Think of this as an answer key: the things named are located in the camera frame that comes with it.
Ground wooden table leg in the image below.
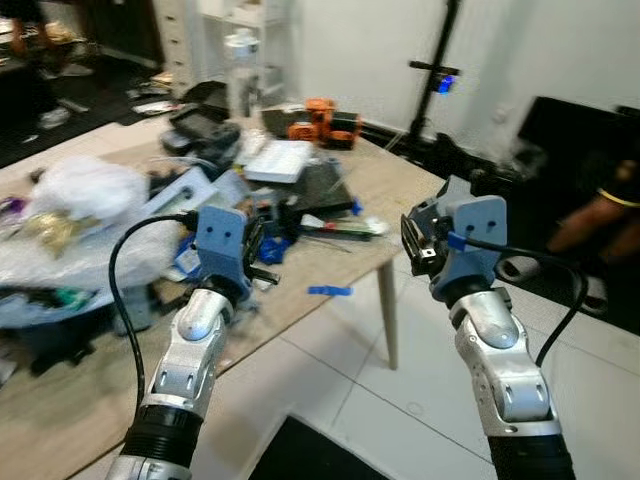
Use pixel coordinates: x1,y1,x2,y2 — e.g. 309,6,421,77
375,258,401,371

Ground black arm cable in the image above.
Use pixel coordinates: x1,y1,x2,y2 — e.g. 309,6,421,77
107,212,201,421
450,234,591,367

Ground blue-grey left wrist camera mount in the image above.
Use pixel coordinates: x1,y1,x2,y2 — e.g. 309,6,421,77
190,205,253,293

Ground blue tape strip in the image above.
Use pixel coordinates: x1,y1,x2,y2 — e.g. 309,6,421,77
307,284,354,299

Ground white shelf unit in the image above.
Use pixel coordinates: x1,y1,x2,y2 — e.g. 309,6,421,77
153,0,303,103

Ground black tripod stand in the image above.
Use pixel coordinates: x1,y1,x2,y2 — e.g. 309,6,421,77
403,0,463,143

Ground dark grey box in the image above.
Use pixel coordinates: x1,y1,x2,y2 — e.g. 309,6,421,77
293,158,358,218

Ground gold foil wrapper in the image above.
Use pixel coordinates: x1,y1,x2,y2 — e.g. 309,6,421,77
18,212,89,253

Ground white flat box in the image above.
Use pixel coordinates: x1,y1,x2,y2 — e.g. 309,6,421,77
242,139,317,185

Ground clear bubble wrap sheet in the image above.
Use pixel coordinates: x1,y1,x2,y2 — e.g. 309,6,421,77
0,212,193,293

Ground orange power tool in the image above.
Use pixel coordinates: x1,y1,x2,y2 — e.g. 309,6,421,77
287,97,364,150

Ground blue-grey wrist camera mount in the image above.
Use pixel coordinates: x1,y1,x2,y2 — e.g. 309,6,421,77
190,205,253,293
430,177,513,297

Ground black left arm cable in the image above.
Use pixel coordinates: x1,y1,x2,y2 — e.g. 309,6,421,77
107,212,201,421

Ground clear plastic bottle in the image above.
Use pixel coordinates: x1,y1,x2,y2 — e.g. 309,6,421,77
224,29,264,120

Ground black floor mat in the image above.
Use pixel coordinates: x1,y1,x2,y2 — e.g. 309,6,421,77
248,414,403,480

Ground standing person legs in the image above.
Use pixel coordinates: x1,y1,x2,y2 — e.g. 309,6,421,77
0,0,73,63

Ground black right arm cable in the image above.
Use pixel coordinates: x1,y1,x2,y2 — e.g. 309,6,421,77
450,234,591,367

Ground black handheld device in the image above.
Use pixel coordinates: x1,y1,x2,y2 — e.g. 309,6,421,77
163,104,242,163

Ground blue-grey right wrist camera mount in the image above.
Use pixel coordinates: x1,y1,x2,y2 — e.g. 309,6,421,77
430,177,513,297

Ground dark grey bin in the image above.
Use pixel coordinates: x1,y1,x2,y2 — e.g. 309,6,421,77
0,284,153,373

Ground black sensor with blue light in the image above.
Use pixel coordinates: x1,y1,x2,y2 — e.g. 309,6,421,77
408,61,462,97

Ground white slipper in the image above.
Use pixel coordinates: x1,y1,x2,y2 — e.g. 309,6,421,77
494,254,547,284

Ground person in black shirt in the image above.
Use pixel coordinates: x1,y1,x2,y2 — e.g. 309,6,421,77
510,95,640,263

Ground small blue plastic part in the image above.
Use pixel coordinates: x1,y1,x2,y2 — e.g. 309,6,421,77
258,236,292,264

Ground white power strip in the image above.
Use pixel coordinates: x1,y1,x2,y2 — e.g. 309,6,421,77
139,164,217,217

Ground white plastic bag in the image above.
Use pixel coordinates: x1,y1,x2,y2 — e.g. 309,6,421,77
25,154,151,233

